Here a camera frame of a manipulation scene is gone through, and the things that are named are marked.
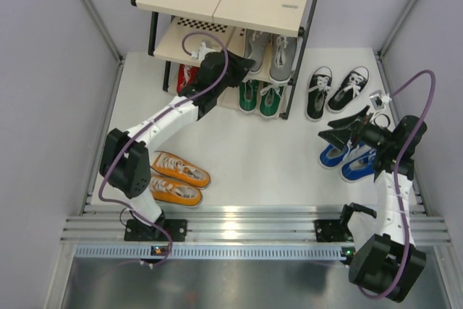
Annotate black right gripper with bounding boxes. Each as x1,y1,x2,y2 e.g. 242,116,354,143
319,106,395,152

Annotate green sneaker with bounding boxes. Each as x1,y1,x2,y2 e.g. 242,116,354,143
238,80,259,113
259,82,284,118

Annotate grey sneaker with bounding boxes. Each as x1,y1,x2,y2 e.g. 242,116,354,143
269,35,297,85
244,30,271,74

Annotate red sneaker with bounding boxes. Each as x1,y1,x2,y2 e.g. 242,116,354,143
177,64,198,94
189,67,199,85

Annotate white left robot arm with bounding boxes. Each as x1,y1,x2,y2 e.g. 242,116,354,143
99,50,255,241

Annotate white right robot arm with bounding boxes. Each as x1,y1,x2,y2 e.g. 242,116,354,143
318,107,428,302

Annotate beige three-tier shoe shelf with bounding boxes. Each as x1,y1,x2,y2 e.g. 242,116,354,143
129,0,323,122

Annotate blue sneaker left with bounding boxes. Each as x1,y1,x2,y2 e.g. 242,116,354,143
318,144,349,169

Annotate blue sneaker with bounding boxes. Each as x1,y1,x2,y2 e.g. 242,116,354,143
318,144,349,169
341,146,377,183

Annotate blue sneaker right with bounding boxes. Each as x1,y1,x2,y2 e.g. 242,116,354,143
341,146,377,183

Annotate black sneaker right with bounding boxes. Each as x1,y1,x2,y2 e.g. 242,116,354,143
327,66,370,114

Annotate black sneaker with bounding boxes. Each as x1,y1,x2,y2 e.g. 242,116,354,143
327,66,370,114
306,66,333,122

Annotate black sneaker left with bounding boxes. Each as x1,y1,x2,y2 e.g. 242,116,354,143
306,66,333,122

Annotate orange sneaker upper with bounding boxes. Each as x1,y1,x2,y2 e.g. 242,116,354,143
150,151,211,189

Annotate orange sneaker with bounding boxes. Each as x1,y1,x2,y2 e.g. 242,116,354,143
148,174,203,207
150,151,211,189

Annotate orange sneaker lower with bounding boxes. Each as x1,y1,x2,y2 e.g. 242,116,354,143
148,174,203,207

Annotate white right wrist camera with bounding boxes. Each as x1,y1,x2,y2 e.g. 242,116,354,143
369,90,392,111

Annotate aluminium mounting rail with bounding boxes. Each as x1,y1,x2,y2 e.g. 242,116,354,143
59,203,452,263

